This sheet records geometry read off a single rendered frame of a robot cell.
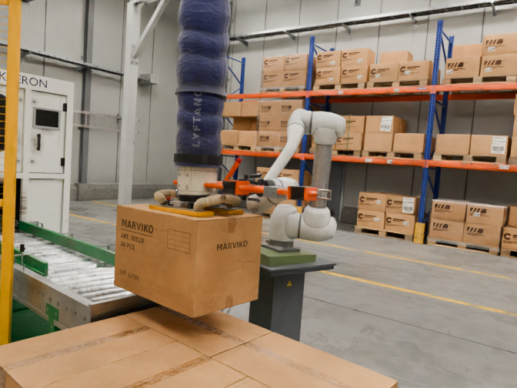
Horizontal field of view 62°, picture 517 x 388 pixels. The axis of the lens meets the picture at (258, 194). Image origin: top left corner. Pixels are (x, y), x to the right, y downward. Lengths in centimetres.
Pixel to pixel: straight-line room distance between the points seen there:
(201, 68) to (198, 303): 100
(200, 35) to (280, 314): 160
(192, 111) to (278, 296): 122
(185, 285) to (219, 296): 16
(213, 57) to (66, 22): 1061
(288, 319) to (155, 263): 104
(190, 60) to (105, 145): 1088
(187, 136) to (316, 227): 100
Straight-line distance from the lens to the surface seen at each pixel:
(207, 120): 194
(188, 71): 197
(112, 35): 1321
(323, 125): 244
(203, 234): 176
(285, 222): 256
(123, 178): 550
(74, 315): 235
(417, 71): 918
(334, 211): 1093
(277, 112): 1033
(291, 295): 265
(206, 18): 202
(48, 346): 195
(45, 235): 397
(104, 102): 1280
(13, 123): 273
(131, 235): 211
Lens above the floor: 131
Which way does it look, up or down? 4 degrees down
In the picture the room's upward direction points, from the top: 4 degrees clockwise
